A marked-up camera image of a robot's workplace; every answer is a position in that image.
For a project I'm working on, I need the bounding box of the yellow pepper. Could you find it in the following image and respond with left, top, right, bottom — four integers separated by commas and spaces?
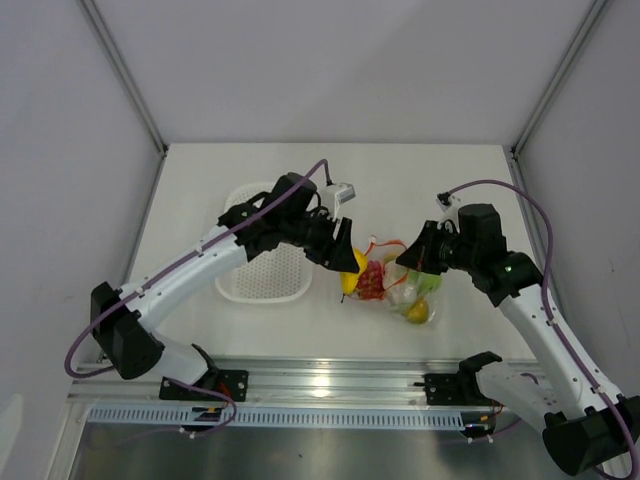
340, 249, 368, 300

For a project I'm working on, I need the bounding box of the clear zip bag orange zipper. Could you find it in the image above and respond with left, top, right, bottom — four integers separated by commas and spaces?
340, 235, 443, 325

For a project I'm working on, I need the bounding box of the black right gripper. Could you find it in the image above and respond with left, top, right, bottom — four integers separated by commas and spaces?
395, 221, 478, 276

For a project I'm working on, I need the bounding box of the white cauliflower with green leaves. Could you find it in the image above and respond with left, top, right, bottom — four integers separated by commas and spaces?
383, 262, 418, 306

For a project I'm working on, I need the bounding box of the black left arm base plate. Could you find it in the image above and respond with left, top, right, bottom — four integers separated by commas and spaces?
159, 344, 249, 402

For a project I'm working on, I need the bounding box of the white perforated plastic basket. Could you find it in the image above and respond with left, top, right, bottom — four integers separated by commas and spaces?
214, 182, 315, 304

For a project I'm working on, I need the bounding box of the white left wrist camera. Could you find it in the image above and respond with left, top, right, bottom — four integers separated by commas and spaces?
320, 182, 356, 218

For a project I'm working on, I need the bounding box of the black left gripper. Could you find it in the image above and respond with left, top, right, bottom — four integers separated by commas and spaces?
281, 208, 358, 273

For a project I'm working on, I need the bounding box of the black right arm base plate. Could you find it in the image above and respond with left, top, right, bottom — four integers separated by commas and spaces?
414, 351, 503, 407

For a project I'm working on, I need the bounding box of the white slotted cable duct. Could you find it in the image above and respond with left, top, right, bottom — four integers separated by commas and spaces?
87, 404, 465, 431

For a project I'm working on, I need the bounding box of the yellow green mango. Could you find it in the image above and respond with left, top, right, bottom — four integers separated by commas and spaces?
404, 298, 430, 325

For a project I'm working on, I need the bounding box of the aluminium mounting rail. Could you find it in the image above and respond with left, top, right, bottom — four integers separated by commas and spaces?
66, 357, 459, 410

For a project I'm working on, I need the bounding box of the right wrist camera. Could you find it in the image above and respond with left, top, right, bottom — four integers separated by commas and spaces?
436, 192, 462, 212

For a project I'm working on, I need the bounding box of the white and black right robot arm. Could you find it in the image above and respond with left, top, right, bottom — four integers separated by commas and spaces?
396, 204, 639, 476

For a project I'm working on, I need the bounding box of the right aluminium frame post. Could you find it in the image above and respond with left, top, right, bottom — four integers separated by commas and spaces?
510, 0, 614, 161

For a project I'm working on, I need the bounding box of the green apple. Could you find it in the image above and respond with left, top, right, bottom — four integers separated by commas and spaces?
417, 273, 442, 296

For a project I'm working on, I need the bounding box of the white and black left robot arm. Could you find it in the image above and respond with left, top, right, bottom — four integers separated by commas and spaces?
90, 172, 360, 400

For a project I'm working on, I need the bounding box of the left aluminium frame post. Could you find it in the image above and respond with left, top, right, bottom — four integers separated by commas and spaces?
76, 0, 168, 157

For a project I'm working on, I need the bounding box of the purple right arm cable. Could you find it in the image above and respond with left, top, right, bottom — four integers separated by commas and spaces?
436, 178, 640, 480

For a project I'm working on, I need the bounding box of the aluminium frame post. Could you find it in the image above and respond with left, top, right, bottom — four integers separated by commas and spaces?
76, 0, 168, 157
510, 0, 614, 161

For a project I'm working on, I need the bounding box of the red grape bunch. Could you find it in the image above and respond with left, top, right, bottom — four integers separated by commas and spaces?
355, 261, 384, 300

